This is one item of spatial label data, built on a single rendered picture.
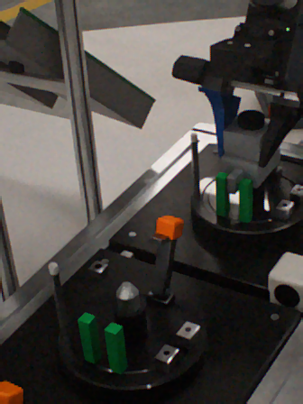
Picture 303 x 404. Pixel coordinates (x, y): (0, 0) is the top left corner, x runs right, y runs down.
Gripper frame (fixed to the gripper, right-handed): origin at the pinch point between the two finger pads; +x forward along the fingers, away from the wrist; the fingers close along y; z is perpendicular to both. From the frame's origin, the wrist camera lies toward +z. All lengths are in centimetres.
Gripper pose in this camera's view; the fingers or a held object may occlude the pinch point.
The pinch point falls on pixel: (248, 131)
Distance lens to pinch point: 88.6
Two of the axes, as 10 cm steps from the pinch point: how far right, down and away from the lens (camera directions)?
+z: -4.8, 0.0, -8.8
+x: -2.1, 9.7, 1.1
